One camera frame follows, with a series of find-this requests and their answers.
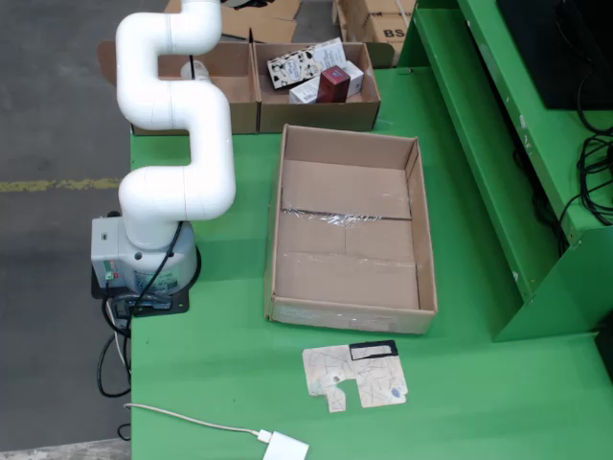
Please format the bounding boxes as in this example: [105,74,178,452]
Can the cow print hand cream box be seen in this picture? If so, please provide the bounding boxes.
[266,36,348,91]

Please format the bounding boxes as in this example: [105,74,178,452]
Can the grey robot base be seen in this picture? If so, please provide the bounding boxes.
[90,216,202,294]

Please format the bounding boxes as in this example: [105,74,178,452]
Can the printed cardboard shipping box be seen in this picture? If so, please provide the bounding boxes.
[337,0,373,43]
[363,11,418,54]

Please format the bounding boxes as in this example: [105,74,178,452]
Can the dark red product box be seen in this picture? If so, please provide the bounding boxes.
[317,66,352,104]

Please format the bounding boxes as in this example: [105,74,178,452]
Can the two-compartment cardboard box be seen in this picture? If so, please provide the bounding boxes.
[97,40,397,137]

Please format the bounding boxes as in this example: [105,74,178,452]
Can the large open cardboard tray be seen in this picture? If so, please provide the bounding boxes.
[263,123,440,335]

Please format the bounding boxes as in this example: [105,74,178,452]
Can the patterned cardboard cutout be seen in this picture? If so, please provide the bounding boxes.
[301,339,411,414]

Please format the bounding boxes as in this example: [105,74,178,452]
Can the long white product carton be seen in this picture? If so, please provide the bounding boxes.
[288,59,365,105]

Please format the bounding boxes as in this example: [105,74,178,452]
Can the black monitor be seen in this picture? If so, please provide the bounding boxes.
[495,0,613,110]

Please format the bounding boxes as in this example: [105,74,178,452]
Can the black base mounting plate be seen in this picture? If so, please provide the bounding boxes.
[90,265,191,318]

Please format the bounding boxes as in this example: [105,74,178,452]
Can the green metal shelf riser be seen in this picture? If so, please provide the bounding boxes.
[397,0,613,344]

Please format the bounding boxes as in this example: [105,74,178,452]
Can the white power adapter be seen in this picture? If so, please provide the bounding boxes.
[261,430,310,460]

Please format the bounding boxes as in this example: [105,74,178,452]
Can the black monitor cables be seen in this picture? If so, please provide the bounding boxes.
[557,71,613,250]

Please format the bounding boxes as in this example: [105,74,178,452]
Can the black base power cables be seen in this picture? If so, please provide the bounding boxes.
[97,287,136,399]

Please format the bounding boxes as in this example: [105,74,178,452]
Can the white adapter cable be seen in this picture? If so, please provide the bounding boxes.
[123,402,274,440]

